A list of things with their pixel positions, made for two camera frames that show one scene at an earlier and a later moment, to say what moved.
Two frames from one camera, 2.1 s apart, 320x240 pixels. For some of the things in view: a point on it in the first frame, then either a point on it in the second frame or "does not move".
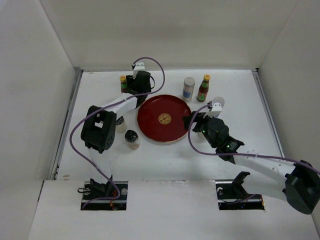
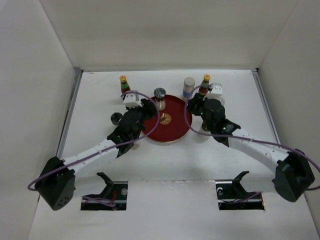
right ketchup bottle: [203, 88] does not move
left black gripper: [131, 81] → [148, 108]
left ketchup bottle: [123, 84] does not move
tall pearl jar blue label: [188, 87] does not move
